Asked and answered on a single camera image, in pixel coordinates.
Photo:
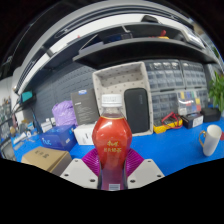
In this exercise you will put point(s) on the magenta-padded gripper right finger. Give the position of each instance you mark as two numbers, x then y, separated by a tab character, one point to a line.
145	173

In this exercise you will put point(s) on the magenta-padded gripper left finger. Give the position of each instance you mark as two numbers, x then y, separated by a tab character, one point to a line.
80	173

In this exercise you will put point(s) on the red drink bottle white cap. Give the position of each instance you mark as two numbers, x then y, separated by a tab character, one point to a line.
111	140

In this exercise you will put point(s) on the small white carton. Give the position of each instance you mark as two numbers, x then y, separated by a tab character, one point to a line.
84	134

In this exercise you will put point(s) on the brown cardboard box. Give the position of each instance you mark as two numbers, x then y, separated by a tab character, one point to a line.
43	158

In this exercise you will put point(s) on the blue translucent box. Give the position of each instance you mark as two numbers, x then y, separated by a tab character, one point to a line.
58	138

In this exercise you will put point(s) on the purple plastic bag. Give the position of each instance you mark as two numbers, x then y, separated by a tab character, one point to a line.
64	113

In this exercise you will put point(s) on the black rectangular case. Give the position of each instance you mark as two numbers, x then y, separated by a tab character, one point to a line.
136	110

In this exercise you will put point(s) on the dark grey flat box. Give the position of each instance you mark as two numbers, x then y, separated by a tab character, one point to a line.
85	106

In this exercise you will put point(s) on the grey small-parts drawer cabinet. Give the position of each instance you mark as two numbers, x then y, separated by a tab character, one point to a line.
164	106
195	74
203	96
164	75

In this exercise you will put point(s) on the black box with white label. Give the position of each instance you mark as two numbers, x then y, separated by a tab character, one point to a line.
192	120

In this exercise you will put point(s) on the white ceramic mug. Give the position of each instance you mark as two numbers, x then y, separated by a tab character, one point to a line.
211	140

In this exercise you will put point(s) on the clear box with coloured parts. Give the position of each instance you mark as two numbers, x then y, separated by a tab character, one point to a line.
189	103

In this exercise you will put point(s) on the plain black box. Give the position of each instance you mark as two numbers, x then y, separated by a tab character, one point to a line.
211	114

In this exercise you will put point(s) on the teal device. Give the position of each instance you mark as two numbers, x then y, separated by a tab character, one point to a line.
27	96

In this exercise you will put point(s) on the dark shelf unit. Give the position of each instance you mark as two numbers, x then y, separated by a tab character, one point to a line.
5	116

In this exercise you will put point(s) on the white perforated tray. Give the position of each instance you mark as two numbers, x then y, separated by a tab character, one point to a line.
113	80

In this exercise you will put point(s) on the green potted plant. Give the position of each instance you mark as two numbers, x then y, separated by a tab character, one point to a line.
217	91

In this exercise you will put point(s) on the black workbench shelf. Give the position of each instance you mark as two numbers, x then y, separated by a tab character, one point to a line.
133	50

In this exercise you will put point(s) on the yellow tester on shelf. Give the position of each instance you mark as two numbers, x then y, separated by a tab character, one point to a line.
163	35

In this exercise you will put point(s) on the white oscilloscope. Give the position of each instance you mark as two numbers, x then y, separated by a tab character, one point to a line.
193	39

